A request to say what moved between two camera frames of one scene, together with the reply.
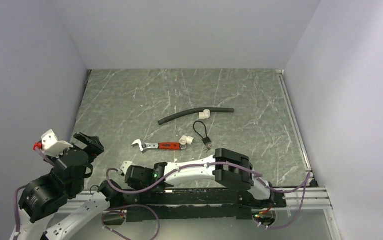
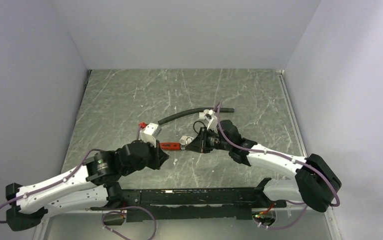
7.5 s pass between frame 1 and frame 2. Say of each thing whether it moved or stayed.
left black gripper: moved
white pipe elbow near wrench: stayed
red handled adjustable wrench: stayed
